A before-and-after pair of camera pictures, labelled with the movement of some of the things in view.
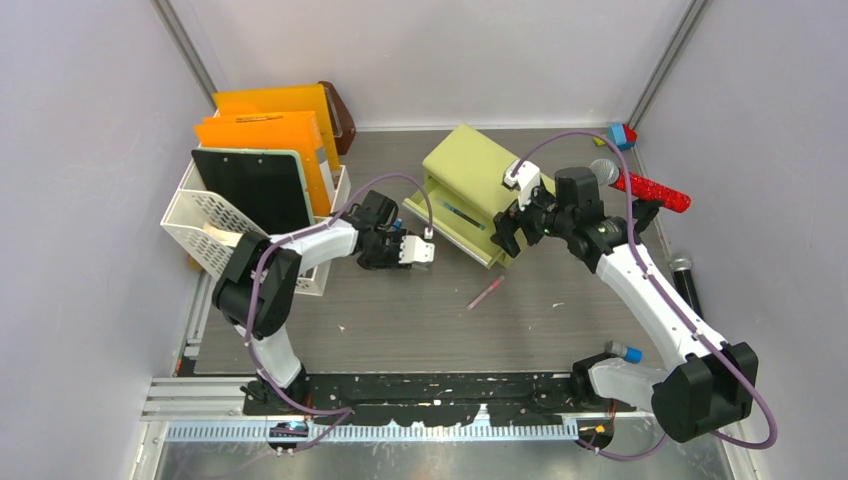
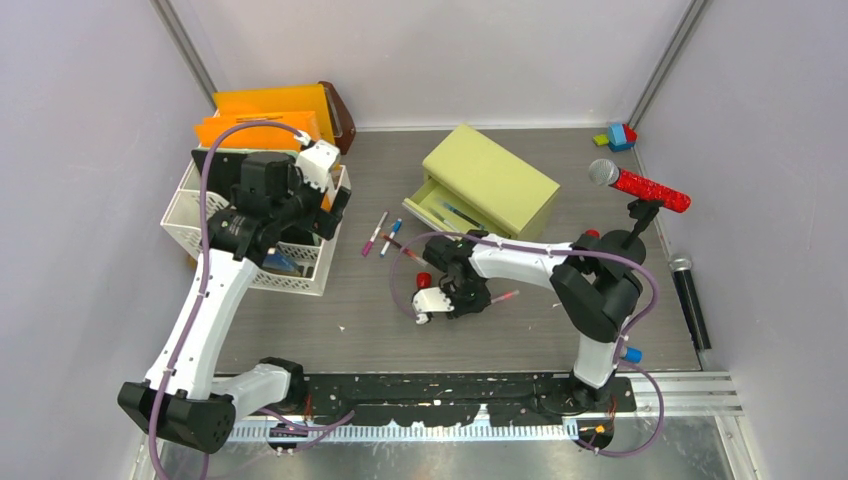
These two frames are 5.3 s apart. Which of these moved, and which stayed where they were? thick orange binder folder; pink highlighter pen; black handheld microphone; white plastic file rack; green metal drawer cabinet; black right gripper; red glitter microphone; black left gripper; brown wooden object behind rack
Moved: black right gripper; pink highlighter pen; black left gripper
Stayed: red glitter microphone; black handheld microphone; brown wooden object behind rack; green metal drawer cabinet; thick orange binder folder; white plastic file rack
